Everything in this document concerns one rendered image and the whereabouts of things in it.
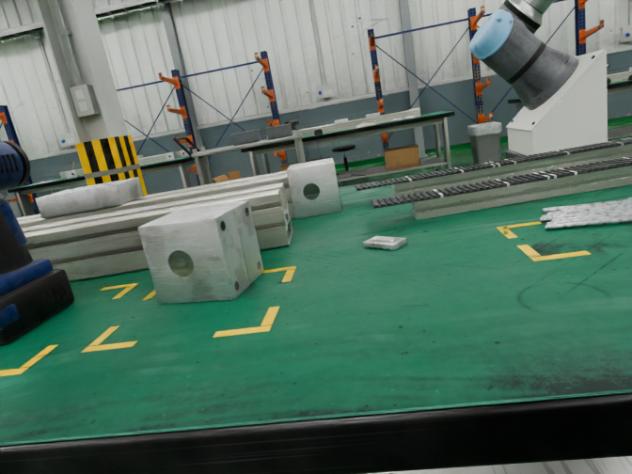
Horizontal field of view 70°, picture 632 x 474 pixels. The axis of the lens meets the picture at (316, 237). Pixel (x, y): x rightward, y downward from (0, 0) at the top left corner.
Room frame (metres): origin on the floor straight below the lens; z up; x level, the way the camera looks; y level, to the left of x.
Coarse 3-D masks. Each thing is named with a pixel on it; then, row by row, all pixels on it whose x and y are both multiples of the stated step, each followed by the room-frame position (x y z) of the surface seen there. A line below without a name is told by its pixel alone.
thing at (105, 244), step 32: (256, 192) 0.73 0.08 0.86; (64, 224) 0.75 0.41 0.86; (96, 224) 0.67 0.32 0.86; (128, 224) 0.67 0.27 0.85; (256, 224) 0.66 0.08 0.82; (288, 224) 0.73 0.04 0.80; (32, 256) 0.68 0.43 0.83; (64, 256) 0.68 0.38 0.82; (96, 256) 0.68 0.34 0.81; (128, 256) 0.67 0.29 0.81
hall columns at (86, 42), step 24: (48, 0) 3.83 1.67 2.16; (72, 0) 3.68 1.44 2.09; (48, 24) 3.75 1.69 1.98; (72, 24) 3.82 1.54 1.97; (96, 24) 3.91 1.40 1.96; (72, 48) 3.82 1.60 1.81; (96, 48) 3.82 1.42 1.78; (72, 72) 3.83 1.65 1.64; (96, 72) 3.72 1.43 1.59; (96, 96) 3.81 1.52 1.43; (72, 120) 3.70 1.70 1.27; (96, 120) 3.82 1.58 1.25; (120, 120) 3.88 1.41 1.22; (96, 144) 3.66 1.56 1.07; (120, 144) 3.75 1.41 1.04; (96, 168) 3.67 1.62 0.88; (120, 168) 3.65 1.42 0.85; (144, 192) 3.91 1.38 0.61
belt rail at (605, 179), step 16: (576, 176) 0.66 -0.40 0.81; (592, 176) 0.66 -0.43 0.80; (608, 176) 0.66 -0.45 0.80; (624, 176) 0.66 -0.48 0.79; (480, 192) 0.67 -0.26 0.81; (496, 192) 0.67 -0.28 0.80; (512, 192) 0.67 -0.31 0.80; (528, 192) 0.67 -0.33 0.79; (544, 192) 0.67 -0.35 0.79; (560, 192) 0.66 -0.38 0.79; (576, 192) 0.66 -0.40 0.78; (416, 208) 0.68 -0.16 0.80; (432, 208) 0.68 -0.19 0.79; (448, 208) 0.67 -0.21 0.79; (464, 208) 0.67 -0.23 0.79; (480, 208) 0.67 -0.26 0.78
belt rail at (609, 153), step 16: (544, 160) 0.85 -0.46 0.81; (560, 160) 0.85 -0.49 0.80; (576, 160) 0.85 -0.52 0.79; (592, 160) 0.84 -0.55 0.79; (448, 176) 0.86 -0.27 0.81; (464, 176) 0.86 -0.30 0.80; (480, 176) 0.86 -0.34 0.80; (496, 176) 0.85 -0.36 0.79; (512, 176) 0.85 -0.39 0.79; (400, 192) 0.87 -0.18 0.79; (416, 192) 0.86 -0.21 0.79
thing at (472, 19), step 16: (560, 0) 7.43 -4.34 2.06; (576, 0) 7.46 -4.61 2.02; (480, 16) 7.11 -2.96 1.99; (576, 16) 7.46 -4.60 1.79; (368, 32) 7.82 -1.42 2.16; (400, 32) 7.79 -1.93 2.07; (576, 32) 7.46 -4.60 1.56; (592, 32) 6.98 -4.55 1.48; (576, 48) 7.46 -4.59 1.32; (400, 64) 7.82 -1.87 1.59; (480, 64) 7.57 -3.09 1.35; (480, 80) 7.58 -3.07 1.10; (480, 96) 7.58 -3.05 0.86; (384, 112) 7.81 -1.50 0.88; (480, 112) 7.58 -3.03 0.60; (384, 144) 7.82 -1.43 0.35
